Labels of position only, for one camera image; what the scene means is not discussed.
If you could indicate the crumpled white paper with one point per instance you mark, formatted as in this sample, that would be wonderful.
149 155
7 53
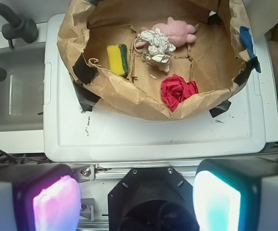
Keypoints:
156 49

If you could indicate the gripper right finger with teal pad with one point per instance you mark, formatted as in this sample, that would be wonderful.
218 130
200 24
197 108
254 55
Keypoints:
236 194

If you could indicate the crumpled red cloth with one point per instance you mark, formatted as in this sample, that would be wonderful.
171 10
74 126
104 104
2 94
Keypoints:
175 90

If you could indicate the brown paper bag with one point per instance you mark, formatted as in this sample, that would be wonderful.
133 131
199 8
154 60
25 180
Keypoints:
216 61

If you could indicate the pink plush toy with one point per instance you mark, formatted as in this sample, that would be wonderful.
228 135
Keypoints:
177 31

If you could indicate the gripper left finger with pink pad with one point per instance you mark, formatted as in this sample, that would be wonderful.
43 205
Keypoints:
43 197

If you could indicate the blue tape strip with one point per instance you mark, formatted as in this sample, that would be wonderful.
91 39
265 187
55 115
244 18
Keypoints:
246 40

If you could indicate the metal corner bracket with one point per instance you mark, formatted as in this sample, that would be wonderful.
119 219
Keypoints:
84 173

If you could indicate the yellow and green sponge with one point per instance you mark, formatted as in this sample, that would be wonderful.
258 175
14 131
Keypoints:
117 57

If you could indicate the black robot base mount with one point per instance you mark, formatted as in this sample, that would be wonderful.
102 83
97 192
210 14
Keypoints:
152 199

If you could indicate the grey sink basin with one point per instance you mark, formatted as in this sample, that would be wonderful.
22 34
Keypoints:
22 92

